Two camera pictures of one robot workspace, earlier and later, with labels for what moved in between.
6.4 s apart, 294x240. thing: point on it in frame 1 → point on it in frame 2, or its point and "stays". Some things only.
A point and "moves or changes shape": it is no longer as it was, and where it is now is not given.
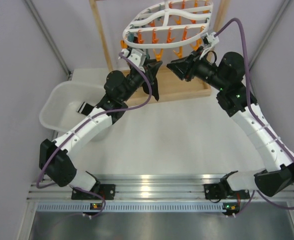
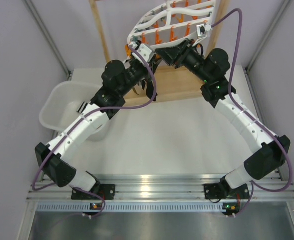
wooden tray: [168, 85] stays
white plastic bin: [59, 111] stays
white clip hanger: [170, 24] moves or changes shape
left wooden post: [95, 11] stays
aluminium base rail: [153, 193] stays
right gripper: [185, 68] → [171, 55]
